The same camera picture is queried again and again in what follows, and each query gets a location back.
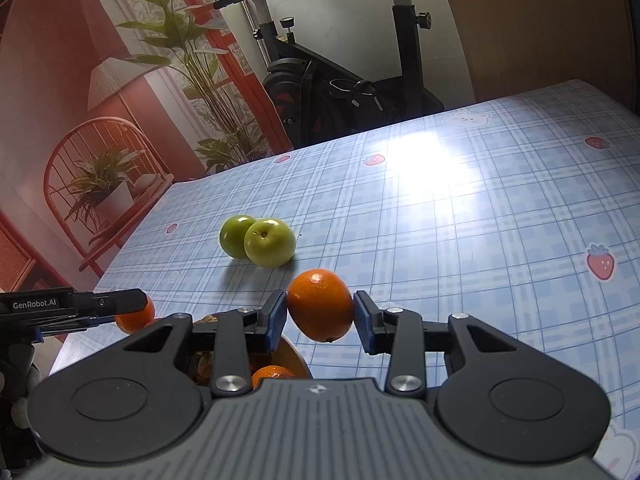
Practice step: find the black exercise bike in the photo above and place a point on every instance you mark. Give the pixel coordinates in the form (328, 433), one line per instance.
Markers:
(320, 95)

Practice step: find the small tangerine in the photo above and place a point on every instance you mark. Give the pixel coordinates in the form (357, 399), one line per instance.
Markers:
(272, 376)
(137, 322)

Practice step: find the person's left hand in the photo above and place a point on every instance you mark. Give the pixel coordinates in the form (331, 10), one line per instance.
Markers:
(31, 377)

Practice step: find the wall poster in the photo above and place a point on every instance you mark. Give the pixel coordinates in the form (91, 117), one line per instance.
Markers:
(60, 85)

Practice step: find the smooth orange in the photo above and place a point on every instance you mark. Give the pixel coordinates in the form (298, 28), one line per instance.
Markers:
(320, 307)

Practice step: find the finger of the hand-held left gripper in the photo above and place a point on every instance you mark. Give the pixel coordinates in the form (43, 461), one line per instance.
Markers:
(115, 302)
(80, 324)

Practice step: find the blue plaid tablecloth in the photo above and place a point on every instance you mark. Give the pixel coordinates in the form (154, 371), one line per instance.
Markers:
(475, 235)

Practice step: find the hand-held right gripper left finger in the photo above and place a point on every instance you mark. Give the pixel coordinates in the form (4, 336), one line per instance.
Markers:
(277, 322)

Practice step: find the cream plate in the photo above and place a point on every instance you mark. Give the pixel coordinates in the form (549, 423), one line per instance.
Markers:
(296, 360)

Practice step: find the green apple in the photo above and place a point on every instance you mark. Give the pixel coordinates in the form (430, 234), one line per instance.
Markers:
(270, 242)
(232, 235)

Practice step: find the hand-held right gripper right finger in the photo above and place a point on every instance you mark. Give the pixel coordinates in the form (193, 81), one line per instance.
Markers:
(362, 322)

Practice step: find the wooden panel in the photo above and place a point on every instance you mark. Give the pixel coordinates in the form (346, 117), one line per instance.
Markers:
(530, 25)

